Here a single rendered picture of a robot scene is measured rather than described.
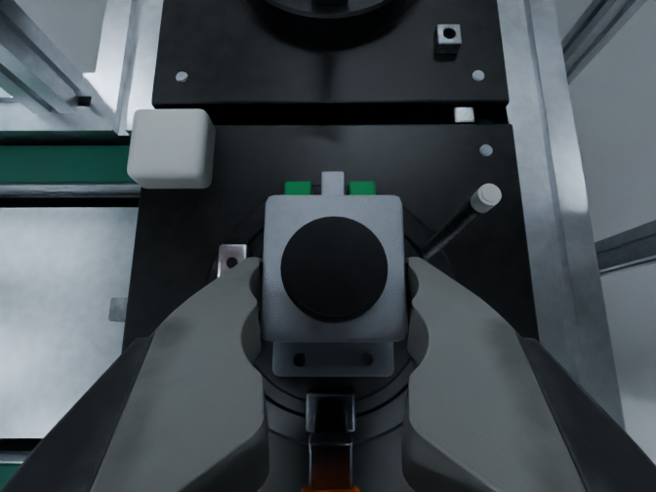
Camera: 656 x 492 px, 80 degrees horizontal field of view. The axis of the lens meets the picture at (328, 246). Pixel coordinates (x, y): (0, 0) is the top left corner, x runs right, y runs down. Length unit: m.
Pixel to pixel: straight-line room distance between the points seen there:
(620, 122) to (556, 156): 0.18
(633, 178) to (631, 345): 0.15
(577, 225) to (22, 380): 0.39
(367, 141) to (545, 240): 0.13
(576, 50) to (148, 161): 0.32
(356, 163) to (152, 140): 0.12
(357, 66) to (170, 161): 0.14
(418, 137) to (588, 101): 0.24
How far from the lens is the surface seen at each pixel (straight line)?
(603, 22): 0.38
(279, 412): 0.22
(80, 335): 0.34
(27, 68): 0.31
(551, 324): 0.28
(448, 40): 0.31
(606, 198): 0.44
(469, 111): 0.29
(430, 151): 0.27
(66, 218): 0.36
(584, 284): 0.29
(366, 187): 0.18
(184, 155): 0.25
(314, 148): 0.26
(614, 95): 0.50
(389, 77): 0.29
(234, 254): 0.21
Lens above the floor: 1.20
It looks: 76 degrees down
